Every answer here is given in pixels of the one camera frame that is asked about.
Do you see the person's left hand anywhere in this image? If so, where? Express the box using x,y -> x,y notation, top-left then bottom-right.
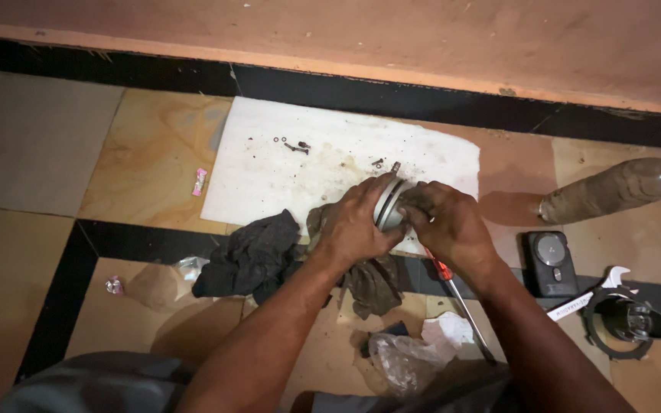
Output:
314,174 -> 407,266

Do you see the person's right hand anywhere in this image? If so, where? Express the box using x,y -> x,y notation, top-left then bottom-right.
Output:
397,180 -> 499,280

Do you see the round grey metal engine part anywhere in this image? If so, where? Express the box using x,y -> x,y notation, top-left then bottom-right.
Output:
373,162 -> 423,233

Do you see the white foam sheet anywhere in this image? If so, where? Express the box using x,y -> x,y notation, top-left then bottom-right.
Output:
200,96 -> 481,257

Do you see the dirty brown rag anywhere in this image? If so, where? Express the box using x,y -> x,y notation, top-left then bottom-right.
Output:
306,203 -> 404,321

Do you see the black handheld device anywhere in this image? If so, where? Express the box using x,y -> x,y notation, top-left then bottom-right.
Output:
522,231 -> 580,298

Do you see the dark grey cloth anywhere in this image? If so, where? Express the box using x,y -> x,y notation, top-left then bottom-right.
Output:
192,209 -> 301,306

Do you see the crumpled white paper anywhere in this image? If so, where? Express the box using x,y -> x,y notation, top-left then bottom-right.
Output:
420,312 -> 475,361

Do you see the black plastic piece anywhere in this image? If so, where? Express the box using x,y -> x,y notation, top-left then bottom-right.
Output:
359,320 -> 410,359

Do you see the clear plastic bag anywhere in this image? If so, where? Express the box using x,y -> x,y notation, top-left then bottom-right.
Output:
367,332 -> 447,398

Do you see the silver open-end wrench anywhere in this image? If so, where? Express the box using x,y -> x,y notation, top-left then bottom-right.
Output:
546,265 -> 632,322

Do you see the plastic bottle with blue cap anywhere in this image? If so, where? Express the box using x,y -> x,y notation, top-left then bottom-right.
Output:
538,153 -> 661,225

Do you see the clear plastic wrap piece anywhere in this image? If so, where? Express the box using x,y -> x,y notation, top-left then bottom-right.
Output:
172,256 -> 211,282

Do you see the red handled screwdriver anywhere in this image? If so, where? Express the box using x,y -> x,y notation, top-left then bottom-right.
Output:
423,248 -> 498,366

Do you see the black ring gear part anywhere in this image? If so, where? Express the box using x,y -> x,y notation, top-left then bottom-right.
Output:
582,286 -> 661,361

